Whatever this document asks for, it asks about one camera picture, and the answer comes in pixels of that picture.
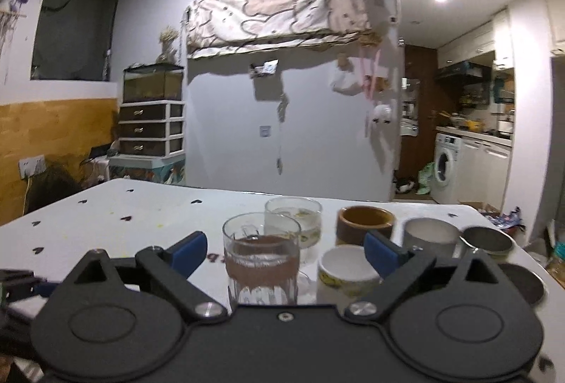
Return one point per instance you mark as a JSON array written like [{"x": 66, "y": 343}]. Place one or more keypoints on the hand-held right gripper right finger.
[{"x": 380, "y": 254}]

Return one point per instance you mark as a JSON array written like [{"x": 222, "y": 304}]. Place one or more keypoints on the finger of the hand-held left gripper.
[{"x": 44, "y": 288}]

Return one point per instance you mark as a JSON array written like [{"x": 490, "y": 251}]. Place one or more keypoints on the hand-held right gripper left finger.
[{"x": 190, "y": 253}]

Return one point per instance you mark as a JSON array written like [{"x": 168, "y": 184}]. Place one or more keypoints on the brown ceramic cup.
[{"x": 353, "y": 228}]

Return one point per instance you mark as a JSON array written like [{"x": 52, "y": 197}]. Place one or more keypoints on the white cup with yellow print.
[{"x": 342, "y": 279}]

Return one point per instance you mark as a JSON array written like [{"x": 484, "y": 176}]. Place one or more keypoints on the grey ceramic cup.
[{"x": 430, "y": 235}]

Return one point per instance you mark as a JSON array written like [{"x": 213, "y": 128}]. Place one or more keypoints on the glass cup with brown band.
[{"x": 261, "y": 266}]

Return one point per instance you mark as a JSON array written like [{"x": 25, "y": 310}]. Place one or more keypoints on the clear glass cup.
[{"x": 307, "y": 215}]

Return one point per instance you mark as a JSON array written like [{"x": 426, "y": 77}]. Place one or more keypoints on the black and white cat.
[{"x": 405, "y": 186}]

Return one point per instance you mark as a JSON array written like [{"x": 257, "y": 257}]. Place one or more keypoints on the green bag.
[{"x": 426, "y": 180}]

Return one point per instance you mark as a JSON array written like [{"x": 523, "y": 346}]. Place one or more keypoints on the printed low cabinet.
[{"x": 148, "y": 169}]

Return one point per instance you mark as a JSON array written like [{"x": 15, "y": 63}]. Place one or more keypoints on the dark cloth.
[{"x": 53, "y": 188}]

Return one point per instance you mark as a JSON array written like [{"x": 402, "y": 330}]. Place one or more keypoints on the white washing machine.
[{"x": 446, "y": 169}]

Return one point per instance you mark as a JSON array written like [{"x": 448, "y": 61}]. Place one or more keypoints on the cardboard box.
[{"x": 479, "y": 206}]

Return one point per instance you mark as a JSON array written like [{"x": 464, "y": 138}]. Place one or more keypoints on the white drawer unit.
[{"x": 152, "y": 129}]

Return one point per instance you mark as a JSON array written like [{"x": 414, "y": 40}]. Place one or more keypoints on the colourful snack packet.
[{"x": 505, "y": 218}]

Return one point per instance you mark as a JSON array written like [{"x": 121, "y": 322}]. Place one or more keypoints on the white lower kitchen cabinet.
[{"x": 485, "y": 171}]

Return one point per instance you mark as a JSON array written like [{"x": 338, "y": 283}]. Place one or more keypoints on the white plush toy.
[{"x": 382, "y": 112}]

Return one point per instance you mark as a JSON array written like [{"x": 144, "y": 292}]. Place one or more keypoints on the yellow pot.
[{"x": 475, "y": 126}]

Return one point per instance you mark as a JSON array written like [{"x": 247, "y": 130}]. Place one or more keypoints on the glass aquarium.
[{"x": 152, "y": 83}]

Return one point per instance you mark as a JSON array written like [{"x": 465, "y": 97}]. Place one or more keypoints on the white plastic bag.
[{"x": 348, "y": 82}]

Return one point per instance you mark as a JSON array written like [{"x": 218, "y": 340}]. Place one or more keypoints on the rice cooker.
[{"x": 506, "y": 127}]

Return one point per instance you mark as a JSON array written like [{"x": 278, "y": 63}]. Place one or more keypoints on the brown door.
[{"x": 419, "y": 78}]

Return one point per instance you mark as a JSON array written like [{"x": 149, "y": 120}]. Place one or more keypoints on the pink ribbon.
[{"x": 371, "y": 69}]

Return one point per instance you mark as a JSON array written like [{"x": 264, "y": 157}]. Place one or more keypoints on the range hood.
[{"x": 463, "y": 71}]

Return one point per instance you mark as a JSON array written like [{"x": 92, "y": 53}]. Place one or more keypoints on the dried flower bunch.
[{"x": 167, "y": 47}]

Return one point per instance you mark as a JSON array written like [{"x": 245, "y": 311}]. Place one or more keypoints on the white upper kitchen cabinets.
[{"x": 472, "y": 38}]

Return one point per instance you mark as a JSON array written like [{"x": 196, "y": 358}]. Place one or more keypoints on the dark window curtain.
[{"x": 75, "y": 21}]

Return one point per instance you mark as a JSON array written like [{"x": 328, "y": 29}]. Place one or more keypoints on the white wall socket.
[{"x": 32, "y": 166}]

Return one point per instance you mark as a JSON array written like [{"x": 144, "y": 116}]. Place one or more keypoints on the wall switch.
[{"x": 265, "y": 131}]

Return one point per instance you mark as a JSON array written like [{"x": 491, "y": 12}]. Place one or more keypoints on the paper packet on wall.
[{"x": 265, "y": 67}]

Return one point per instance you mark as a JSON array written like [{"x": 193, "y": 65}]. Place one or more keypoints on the patterned cloth wall cover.
[{"x": 278, "y": 14}]

